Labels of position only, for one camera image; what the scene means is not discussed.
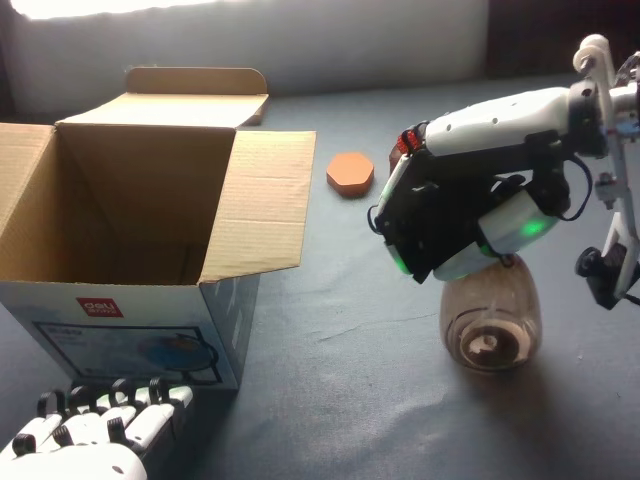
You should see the orange hexagon block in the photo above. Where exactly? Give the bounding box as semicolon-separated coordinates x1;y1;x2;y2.
325;152;375;200

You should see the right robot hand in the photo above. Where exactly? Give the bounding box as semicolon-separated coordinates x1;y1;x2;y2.
368;87;576;286

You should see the brown spray bottle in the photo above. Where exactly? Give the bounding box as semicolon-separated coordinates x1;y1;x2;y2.
389;119;544;374

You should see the open cardboard box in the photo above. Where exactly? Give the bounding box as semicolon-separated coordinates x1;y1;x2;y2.
0;66;317;390

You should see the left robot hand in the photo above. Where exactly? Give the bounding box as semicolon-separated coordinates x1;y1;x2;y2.
0;377;195;480

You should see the grey table cloth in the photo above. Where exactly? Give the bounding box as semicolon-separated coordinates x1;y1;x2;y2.
0;4;640;480

